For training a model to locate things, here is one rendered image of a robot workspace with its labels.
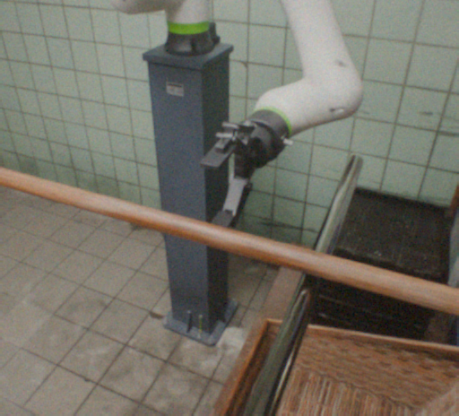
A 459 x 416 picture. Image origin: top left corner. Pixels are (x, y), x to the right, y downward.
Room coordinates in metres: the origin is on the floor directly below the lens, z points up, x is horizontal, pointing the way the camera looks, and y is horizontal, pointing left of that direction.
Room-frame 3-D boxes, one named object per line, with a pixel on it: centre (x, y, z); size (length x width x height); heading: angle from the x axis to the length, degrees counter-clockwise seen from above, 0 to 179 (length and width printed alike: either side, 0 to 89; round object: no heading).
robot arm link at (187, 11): (1.31, 0.12, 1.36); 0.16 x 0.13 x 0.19; 124
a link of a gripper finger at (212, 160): (0.57, 0.01, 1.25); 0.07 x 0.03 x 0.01; 157
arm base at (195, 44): (1.36, 0.08, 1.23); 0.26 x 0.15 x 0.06; 154
